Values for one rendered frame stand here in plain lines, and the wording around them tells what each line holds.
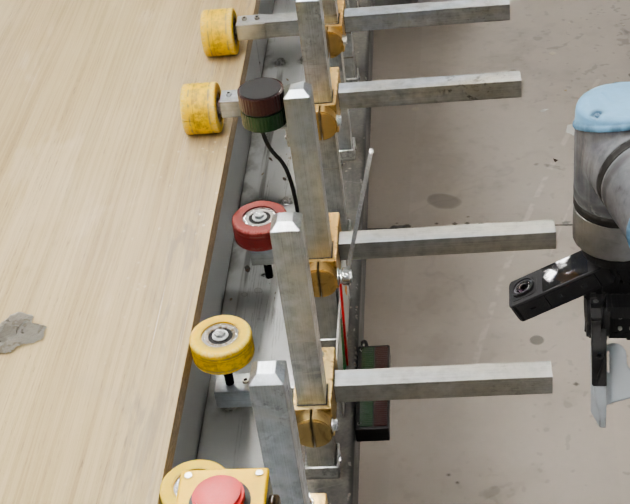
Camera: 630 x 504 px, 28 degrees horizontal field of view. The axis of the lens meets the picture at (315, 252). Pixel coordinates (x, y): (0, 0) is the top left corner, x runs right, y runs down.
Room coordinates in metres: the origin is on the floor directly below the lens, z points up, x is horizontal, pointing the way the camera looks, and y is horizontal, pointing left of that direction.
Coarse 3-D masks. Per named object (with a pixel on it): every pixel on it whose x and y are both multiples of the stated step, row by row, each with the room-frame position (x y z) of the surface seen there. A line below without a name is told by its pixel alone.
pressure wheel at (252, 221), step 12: (252, 204) 1.48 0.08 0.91; (264, 204) 1.48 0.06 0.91; (276, 204) 1.47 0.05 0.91; (240, 216) 1.46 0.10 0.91; (252, 216) 1.45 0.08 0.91; (264, 216) 1.45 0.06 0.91; (240, 228) 1.43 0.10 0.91; (252, 228) 1.42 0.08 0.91; (264, 228) 1.42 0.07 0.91; (240, 240) 1.43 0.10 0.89; (252, 240) 1.41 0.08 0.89; (264, 240) 1.41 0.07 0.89
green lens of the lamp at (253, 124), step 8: (240, 112) 1.40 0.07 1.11; (280, 112) 1.39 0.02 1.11; (248, 120) 1.38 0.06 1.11; (256, 120) 1.38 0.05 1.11; (264, 120) 1.38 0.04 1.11; (272, 120) 1.38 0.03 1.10; (280, 120) 1.38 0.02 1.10; (248, 128) 1.39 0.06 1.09; (256, 128) 1.38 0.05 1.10; (264, 128) 1.38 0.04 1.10; (272, 128) 1.38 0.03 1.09
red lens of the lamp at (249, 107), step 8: (240, 96) 1.40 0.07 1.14; (280, 96) 1.39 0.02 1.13; (240, 104) 1.39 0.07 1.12; (248, 104) 1.38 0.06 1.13; (256, 104) 1.38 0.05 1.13; (264, 104) 1.38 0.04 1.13; (272, 104) 1.38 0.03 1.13; (280, 104) 1.39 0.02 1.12; (248, 112) 1.38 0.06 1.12; (256, 112) 1.38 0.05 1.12; (264, 112) 1.38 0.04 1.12; (272, 112) 1.38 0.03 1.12
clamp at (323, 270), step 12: (336, 216) 1.47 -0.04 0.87; (336, 228) 1.45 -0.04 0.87; (336, 240) 1.42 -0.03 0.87; (336, 252) 1.39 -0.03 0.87; (312, 264) 1.37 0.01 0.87; (324, 264) 1.37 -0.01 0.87; (336, 264) 1.37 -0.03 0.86; (312, 276) 1.36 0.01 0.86; (324, 276) 1.35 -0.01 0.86; (336, 276) 1.36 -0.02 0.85; (324, 288) 1.35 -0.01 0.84; (336, 288) 1.35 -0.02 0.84
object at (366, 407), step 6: (366, 348) 1.37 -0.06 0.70; (372, 348) 1.37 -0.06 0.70; (366, 354) 1.36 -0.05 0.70; (372, 354) 1.36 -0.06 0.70; (366, 360) 1.34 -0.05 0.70; (372, 360) 1.34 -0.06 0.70; (366, 366) 1.33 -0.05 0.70; (372, 366) 1.33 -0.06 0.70; (360, 402) 1.26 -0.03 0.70; (366, 402) 1.26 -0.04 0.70; (372, 402) 1.26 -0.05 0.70; (360, 408) 1.25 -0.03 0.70; (366, 408) 1.25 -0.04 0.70; (372, 408) 1.25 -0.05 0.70; (360, 414) 1.24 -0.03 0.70; (366, 414) 1.24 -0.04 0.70; (372, 414) 1.23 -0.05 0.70; (360, 420) 1.23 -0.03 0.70; (366, 420) 1.22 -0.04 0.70; (372, 420) 1.22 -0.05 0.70; (360, 426) 1.22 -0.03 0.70; (366, 426) 1.21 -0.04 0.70
